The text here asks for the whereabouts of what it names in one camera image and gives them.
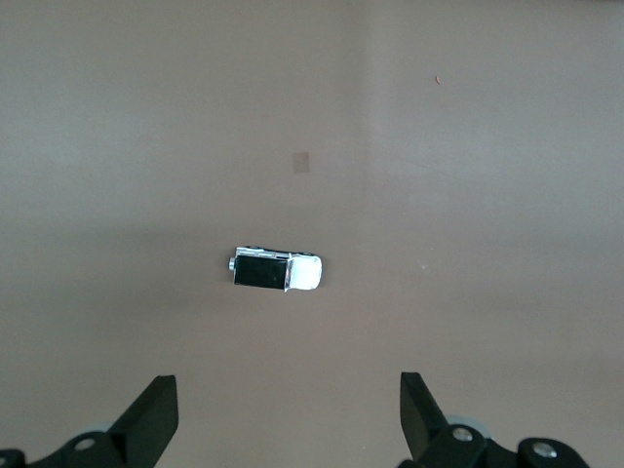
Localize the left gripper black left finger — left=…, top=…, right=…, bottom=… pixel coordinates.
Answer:
left=0, top=374, right=179, bottom=468

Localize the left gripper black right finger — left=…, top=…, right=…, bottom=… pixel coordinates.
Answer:
left=397, top=371, right=592, bottom=468

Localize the white toy jeep black roof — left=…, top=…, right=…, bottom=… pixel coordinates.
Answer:
left=227, top=246, right=324, bottom=294

